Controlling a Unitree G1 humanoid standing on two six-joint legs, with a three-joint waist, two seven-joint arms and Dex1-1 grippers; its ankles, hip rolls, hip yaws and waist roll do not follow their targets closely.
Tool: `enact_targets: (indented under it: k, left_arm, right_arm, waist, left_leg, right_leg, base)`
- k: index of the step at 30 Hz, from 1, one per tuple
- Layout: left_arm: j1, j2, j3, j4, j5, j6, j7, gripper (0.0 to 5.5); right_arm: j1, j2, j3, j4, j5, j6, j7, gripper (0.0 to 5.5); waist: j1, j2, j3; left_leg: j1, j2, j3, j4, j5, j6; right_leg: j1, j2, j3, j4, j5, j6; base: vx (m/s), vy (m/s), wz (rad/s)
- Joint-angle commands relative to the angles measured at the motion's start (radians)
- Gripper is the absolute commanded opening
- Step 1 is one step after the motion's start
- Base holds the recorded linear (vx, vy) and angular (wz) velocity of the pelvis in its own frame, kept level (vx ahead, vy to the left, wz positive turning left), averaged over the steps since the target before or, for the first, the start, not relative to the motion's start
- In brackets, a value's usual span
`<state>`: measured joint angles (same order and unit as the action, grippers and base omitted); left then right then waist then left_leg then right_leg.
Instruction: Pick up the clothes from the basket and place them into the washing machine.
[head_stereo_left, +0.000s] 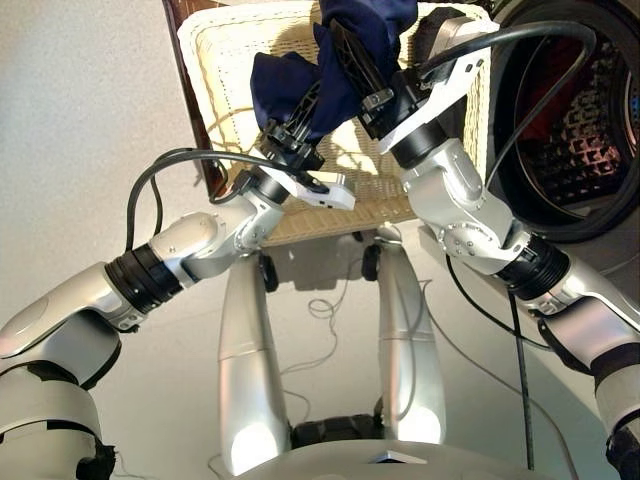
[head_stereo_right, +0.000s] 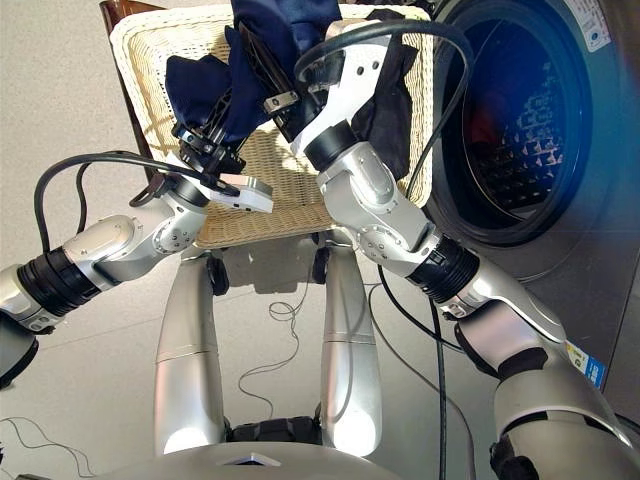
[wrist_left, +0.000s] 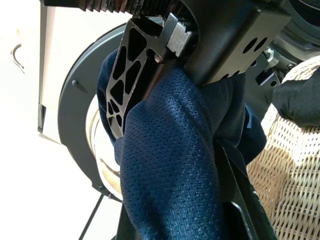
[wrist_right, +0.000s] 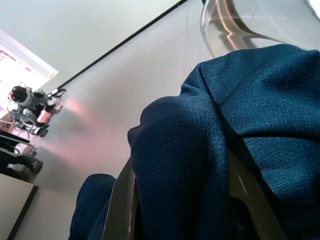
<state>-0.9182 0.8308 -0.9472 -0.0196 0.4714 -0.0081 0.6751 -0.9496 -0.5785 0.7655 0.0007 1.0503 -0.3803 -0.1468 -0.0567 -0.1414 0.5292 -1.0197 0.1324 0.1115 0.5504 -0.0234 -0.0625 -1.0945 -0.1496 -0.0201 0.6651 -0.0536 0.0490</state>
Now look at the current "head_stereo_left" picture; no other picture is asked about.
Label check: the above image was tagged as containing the navy blue cloth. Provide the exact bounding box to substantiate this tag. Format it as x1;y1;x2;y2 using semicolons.
249;0;419;144

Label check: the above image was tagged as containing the black cloth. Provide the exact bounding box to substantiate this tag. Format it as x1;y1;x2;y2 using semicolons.
412;5;469;146

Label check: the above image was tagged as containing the coral red cloth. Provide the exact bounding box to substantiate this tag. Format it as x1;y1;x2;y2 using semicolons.
519;39;571;146

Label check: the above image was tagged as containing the pale woven laundry basket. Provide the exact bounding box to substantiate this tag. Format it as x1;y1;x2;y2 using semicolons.
177;2;494;249

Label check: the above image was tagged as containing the grey washing machine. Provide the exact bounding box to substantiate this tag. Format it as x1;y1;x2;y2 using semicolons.
479;0;640;321

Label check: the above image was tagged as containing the silver robot leg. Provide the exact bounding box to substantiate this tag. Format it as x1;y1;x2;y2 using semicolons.
217;249;294;476
377;227;449;446

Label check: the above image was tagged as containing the black robot waist joint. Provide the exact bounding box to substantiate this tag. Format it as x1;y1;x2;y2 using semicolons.
292;414;386;449

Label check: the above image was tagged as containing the silver robot torso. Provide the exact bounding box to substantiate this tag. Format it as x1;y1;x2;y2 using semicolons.
229;439;576;480

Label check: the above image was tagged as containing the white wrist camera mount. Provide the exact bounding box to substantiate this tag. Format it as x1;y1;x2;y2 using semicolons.
259;167;357;210
377;14;490;155

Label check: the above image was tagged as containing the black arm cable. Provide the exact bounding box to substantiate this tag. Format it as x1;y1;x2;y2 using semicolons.
419;22;597;187
124;147;286;251

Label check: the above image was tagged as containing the black trailing cable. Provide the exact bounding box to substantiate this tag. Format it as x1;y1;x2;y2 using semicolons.
444;254;551;471

